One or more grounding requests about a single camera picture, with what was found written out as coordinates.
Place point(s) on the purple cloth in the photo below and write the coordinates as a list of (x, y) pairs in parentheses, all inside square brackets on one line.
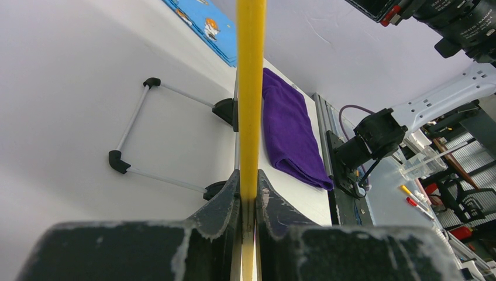
[(289, 139)]

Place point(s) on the blue cartoon cloth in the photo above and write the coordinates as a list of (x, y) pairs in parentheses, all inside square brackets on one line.
[(210, 24)]

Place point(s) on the wire whiteboard stand frame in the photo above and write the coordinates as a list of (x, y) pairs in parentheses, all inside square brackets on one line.
[(170, 129)]

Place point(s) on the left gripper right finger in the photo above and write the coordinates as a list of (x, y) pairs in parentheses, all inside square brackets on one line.
[(292, 247)]

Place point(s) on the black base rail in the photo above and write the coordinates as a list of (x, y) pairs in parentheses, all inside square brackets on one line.
[(347, 201)]

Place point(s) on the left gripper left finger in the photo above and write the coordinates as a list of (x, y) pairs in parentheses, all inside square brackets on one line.
[(204, 246)]

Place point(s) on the yellow framed whiteboard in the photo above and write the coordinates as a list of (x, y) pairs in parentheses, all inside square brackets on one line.
[(251, 19)]

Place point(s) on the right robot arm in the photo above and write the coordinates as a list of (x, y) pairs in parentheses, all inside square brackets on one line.
[(464, 27)]

